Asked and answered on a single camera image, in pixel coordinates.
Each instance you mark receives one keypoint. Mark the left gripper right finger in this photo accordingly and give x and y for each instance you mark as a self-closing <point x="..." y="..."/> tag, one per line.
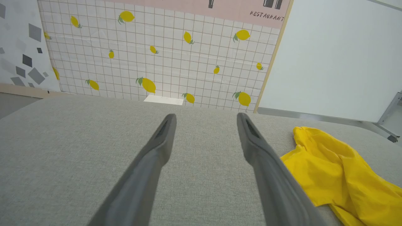
<point x="270" y="175"/>

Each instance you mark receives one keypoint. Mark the yellow garment with white print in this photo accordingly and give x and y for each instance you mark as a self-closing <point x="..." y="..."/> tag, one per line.
<point x="329" y="169"/>

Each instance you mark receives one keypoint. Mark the grey metal board stand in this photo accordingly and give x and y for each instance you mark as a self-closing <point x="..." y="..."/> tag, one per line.
<point x="389" y="119"/>

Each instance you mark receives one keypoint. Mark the grey diamond pattern panel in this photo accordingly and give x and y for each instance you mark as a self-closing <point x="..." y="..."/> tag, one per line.
<point x="22" y="47"/>

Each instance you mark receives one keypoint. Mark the plain white board panel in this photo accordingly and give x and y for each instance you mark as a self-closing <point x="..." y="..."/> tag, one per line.
<point x="333" y="56"/>

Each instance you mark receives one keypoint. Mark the small white flat box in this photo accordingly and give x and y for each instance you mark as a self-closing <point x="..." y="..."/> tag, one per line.
<point x="163" y="99"/>

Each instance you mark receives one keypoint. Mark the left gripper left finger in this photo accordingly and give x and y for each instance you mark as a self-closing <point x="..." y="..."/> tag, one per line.
<point x="147" y="169"/>

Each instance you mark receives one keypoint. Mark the lemon print grid backdrop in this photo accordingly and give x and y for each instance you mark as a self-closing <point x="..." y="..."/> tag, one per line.
<point x="172" y="62"/>

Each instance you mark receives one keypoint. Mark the beige wooden baseboard strip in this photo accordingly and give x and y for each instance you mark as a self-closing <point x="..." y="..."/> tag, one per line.
<point x="25" y="90"/>

